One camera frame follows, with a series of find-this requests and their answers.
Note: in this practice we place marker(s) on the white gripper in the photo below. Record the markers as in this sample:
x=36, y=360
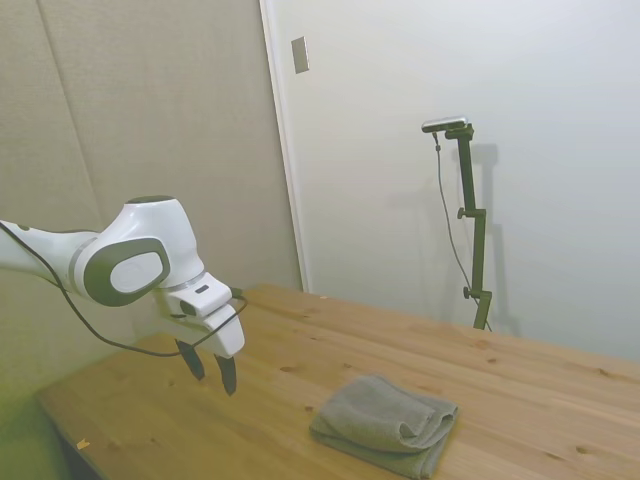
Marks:
x=225, y=337

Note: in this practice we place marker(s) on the grey towel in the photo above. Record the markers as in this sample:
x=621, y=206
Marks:
x=380, y=420

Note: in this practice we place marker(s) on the small yellow scrap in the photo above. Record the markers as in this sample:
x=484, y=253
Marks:
x=82, y=443

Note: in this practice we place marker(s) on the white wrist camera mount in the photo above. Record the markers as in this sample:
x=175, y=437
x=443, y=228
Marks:
x=200, y=300

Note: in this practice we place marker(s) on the white door frame trim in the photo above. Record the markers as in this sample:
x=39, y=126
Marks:
x=280, y=125

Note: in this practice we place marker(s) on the dark green camera stand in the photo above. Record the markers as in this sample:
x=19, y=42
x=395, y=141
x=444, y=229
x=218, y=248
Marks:
x=472, y=210

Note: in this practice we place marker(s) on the grey wall switch plate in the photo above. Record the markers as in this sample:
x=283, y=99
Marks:
x=300, y=55

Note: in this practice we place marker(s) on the silver camera on stand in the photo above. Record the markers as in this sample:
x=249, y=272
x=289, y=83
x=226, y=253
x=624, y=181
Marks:
x=445, y=124

